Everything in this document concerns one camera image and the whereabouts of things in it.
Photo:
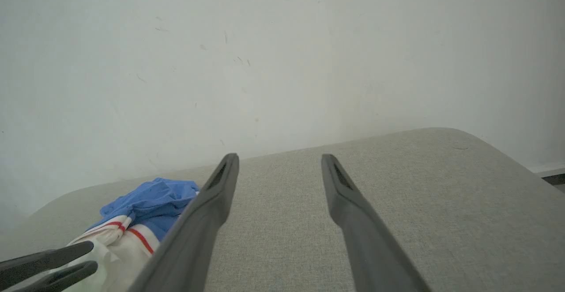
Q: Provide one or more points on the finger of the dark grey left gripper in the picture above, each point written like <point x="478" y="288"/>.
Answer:
<point x="66" y="276"/>
<point x="39" y="262"/>

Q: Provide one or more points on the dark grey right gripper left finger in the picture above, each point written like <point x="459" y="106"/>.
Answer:
<point x="190" y="243"/>

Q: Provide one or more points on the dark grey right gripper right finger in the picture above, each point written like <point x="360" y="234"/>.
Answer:
<point x="371" y="243"/>

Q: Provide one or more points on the blue white polo shirt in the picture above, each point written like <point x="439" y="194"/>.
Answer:
<point x="150" y="201"/>

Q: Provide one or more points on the white wall baseboard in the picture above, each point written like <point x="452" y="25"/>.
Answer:
<point x="554" y="170"/>

